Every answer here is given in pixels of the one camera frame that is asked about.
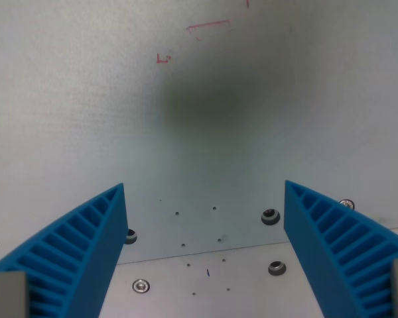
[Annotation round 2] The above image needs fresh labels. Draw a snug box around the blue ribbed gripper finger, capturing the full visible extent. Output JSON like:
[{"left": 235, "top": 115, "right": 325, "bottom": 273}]
[
  {"left": 283, "top": 180, "right": 398, "bottom": 318},
  {"left": 0, "top": 182, "right": 129, "bottom": 318}
]

